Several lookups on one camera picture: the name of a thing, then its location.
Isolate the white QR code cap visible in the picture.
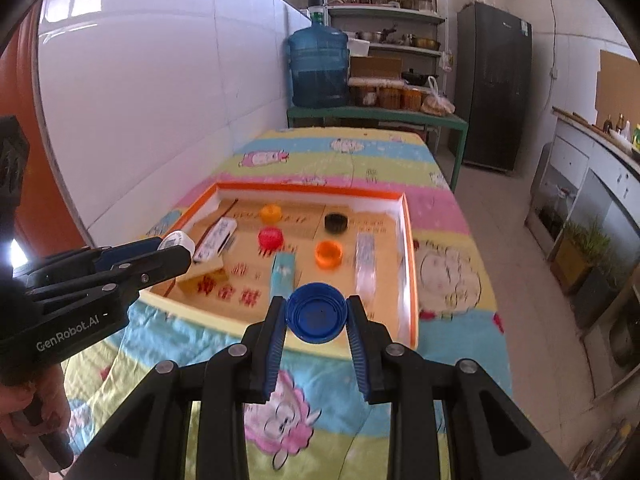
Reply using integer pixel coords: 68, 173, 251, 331
157, 230, 195, 256

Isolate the blue water jug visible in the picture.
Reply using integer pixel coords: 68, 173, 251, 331
286, 0, 349, 108

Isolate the translucent orange cap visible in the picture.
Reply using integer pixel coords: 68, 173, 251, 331
314, 240, 343, 270

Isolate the black bottle cap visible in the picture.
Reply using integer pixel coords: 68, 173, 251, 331
323, 212, 348, 234

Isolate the orange-rimmed shallow cardboard tray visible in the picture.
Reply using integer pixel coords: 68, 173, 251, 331
141, 181, 419, 348

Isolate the red wooden door frame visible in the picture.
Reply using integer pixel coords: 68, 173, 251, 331
1, 0, 92, 257

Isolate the metal storage shelf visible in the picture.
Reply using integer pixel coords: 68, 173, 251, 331
324, 0, 449, 89

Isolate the white cartoon rectangular box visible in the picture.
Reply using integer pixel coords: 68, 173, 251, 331
193, 217, 238, 263

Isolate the blue bottle cap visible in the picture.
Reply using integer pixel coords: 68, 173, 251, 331
285, 283, 347, 344

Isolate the person's left hand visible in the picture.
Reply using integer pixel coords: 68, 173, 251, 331
0, 364, 74, 443

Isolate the plastic bag of food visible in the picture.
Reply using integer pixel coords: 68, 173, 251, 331
421, 76, 456, 117

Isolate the white kitchen counter cabinet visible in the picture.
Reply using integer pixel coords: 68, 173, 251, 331
525, 108, 639, 330

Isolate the potted green plant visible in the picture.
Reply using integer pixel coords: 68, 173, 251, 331
550, 217, 611, 295

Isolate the red bottle cap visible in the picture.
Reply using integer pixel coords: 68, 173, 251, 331
257, 226, 284, 252

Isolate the orange printed bottle cap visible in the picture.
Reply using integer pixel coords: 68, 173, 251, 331
259, 204, 282, 226

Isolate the teal floral rectangular box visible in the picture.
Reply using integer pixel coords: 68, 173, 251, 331
269, 252, 295, 299

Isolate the green low table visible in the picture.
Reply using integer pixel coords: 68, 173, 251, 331
286, 106, 469, 192

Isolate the gold shiny rectangular box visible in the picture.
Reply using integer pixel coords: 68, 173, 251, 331
176, 256, 228, 295

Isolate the clear glitter rectangular case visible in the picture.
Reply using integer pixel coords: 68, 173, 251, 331
355, 232, 376, 304

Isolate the colourful cartoon sheep blanket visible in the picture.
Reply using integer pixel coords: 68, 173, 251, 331
63, 128, 512, 453

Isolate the black refrigerator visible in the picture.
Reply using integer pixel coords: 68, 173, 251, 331
454, 3, 532, 172

